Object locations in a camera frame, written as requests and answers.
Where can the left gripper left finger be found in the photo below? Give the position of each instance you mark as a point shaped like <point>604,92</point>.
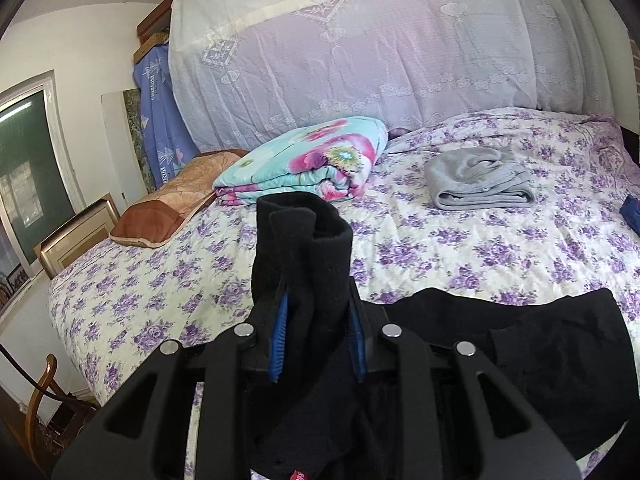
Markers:
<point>197,405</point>

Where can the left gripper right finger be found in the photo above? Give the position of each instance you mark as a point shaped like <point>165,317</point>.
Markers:
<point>445,412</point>

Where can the black pants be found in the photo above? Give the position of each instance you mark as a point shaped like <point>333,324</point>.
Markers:
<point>571,359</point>

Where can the wooden chair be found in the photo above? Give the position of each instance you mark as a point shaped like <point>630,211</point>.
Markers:
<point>54,418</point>

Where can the brown orange pillow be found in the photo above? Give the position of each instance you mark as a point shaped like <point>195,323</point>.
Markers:
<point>157,218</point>

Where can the purple floral bed quilt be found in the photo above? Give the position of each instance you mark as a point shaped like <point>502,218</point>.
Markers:
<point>116,304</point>

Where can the folded grey garment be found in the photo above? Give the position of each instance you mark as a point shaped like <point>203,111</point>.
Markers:
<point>478,178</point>

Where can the blue patterned bedding bag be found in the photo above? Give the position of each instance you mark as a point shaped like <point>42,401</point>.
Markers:
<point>167,142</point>

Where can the floral turquoise pink blanket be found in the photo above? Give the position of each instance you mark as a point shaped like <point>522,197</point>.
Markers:
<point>332,160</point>

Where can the gold picture frame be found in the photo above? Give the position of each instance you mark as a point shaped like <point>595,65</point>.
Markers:
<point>76,236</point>

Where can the window with white frame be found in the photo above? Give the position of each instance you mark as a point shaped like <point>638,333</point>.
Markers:
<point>39,191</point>

